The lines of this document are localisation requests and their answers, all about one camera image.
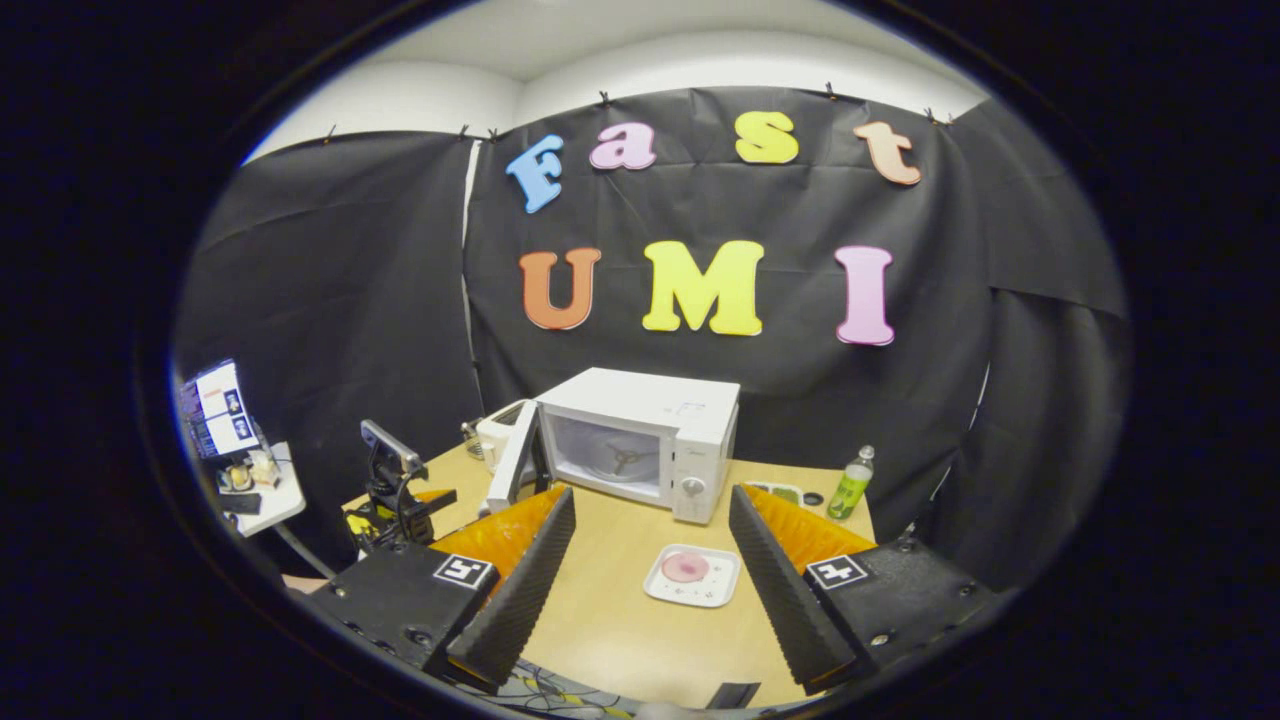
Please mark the white side table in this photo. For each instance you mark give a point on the white side table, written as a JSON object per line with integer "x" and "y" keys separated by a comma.
{"x": 285, "y": 495}

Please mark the white toaster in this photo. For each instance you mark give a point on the white toaster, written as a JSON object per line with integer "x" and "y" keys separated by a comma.
{"x": 497, "y": 430}

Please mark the white microwave oven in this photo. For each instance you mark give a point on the white microwave oven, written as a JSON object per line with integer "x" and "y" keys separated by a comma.
{"x": 650, "y": 400}

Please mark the green drink bottle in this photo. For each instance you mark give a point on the green drink bottle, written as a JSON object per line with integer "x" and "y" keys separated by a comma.
{"x": 850, "y": 490}

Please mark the pink round food slice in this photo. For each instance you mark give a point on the pink round food slice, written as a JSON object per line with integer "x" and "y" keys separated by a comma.
{"x": 685, "y": 567}

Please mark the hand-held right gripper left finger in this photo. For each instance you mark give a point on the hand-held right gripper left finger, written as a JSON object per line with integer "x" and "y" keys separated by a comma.
{"x": 520, "y": 600}

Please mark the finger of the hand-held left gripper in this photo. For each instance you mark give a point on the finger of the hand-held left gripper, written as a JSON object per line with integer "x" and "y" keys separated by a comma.
{"x": 432, "y": 503}

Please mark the computer screen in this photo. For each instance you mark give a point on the computer screen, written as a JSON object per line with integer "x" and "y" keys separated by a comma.
{"x": 215, "y": 410}

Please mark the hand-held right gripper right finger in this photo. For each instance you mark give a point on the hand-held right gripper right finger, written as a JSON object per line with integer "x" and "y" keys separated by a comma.
{"x": 790, "y": 600}

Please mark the white square plate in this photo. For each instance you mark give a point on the white square plate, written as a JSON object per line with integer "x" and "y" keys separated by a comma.
{"x": 715, "y": 592}

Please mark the divided dish of grains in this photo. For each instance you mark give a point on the divided dish of grains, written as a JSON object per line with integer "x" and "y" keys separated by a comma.
{"x": 780, "y": 492}

